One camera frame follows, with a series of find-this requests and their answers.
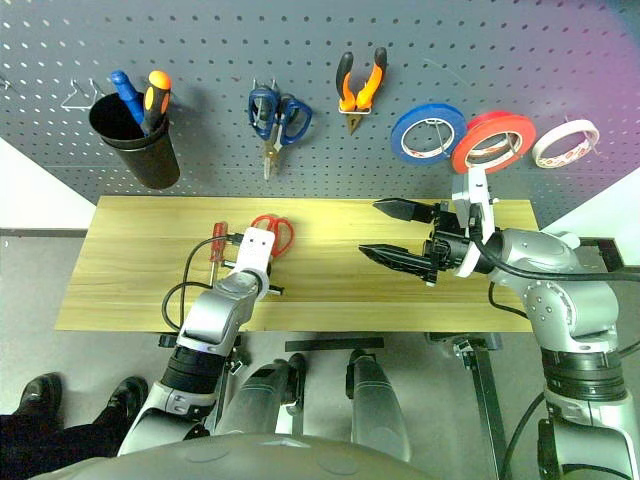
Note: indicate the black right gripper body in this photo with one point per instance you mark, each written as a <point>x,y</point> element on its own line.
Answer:
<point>445,245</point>

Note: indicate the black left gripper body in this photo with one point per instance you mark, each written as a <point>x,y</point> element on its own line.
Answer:
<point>277,290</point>

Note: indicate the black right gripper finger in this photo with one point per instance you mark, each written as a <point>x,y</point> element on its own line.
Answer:
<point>400,260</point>
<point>405,210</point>

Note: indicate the wide red tape roll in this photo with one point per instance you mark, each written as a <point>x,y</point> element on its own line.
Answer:
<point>495,122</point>

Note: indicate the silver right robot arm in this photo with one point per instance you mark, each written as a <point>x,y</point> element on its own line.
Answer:
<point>565,295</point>

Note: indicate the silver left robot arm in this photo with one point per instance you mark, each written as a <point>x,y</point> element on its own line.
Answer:
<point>215,310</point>

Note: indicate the blue tape roll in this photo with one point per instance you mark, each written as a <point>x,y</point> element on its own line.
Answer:
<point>430,111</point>

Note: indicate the grey left robot leg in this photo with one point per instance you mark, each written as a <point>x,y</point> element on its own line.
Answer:
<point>260,395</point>

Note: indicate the grey robot leg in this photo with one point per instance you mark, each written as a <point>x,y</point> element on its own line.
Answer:
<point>380,400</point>
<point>260,395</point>

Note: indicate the grey right robot leg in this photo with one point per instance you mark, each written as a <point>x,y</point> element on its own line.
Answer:
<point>380,400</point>

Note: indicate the white tape roll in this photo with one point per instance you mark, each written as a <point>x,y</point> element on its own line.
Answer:
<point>565,128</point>

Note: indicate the grey robot torso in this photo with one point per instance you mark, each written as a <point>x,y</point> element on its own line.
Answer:
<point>240,460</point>

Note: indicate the black cup holder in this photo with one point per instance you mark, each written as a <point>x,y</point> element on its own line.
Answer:
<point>150,165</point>

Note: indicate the black leather shoe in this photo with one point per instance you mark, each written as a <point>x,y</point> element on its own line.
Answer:
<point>125,400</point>
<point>42,392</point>

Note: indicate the grey perforated pegboard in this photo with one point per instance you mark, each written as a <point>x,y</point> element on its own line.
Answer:
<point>300,40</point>

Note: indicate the dark trousers of person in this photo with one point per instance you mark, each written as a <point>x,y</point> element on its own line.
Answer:
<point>50,445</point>

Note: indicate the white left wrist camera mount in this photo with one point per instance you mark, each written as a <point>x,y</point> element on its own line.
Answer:
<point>255,247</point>

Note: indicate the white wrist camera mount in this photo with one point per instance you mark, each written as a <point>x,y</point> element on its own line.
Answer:
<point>475,190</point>
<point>255,247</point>

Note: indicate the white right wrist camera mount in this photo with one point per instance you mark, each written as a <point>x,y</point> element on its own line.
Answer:
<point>475,190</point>

